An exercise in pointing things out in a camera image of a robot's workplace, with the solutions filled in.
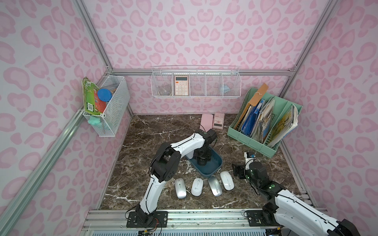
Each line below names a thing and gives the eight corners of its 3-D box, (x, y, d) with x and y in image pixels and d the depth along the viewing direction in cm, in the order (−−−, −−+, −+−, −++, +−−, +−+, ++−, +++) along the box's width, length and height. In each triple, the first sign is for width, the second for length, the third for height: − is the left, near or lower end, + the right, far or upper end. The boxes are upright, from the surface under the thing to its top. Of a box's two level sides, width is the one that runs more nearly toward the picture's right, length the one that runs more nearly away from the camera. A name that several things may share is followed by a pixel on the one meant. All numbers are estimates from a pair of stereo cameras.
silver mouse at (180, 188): (177, 200, 81) (177, 199, 79) (174, 180, 88) (174, 179, 86) (188, 197, 82) (187, 196, 80) (183, 178, 89) (183, 176, 87)
